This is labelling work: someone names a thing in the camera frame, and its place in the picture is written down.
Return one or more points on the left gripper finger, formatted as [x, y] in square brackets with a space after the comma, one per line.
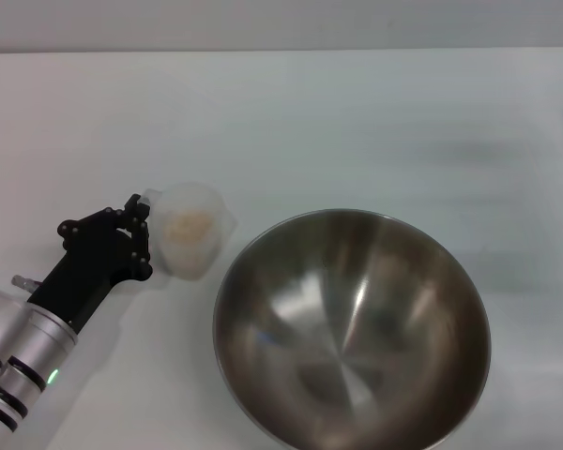
[98, 220]
[141, 253]

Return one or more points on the clear plastic measuring cup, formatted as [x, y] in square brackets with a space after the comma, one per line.
[192, 253]

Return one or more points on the white rice grains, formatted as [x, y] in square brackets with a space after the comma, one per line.
[187, 227]

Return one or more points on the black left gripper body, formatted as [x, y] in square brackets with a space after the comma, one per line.
[89, 267]

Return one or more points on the large stainless steel bowl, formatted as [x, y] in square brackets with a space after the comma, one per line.
[352, 328]

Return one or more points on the clear plug on left wrist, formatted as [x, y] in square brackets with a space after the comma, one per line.
[24, 283]

